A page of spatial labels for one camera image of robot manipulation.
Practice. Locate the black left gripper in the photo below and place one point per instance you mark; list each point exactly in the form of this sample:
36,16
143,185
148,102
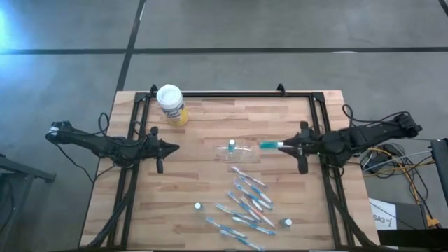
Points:
155,147

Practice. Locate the orange toothbrush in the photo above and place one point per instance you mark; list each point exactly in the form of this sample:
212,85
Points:
264,217

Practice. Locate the dark grey case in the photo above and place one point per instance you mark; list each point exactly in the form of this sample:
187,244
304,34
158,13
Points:
413,241

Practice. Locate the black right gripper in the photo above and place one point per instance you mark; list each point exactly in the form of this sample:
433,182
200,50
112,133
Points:
308,145

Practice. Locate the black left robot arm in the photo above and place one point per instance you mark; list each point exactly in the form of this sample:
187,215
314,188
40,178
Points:
98,145

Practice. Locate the yellow Lysol wipes canister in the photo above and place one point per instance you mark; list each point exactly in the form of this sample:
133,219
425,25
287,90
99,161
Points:
170,99

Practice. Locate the black metal stand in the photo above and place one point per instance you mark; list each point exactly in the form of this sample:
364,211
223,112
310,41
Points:
21,171

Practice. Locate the white paper sign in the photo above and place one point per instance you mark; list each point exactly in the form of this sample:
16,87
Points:
383,217

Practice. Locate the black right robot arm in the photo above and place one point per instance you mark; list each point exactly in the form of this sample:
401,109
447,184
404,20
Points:
367,134

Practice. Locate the grey toothbrush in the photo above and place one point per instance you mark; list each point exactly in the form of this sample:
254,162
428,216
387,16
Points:
245,174

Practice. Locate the purple toothbrush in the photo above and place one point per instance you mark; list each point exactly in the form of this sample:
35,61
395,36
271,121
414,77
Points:
255,204

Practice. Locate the clear acrylic organizer box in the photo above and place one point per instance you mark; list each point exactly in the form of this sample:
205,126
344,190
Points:
245,155

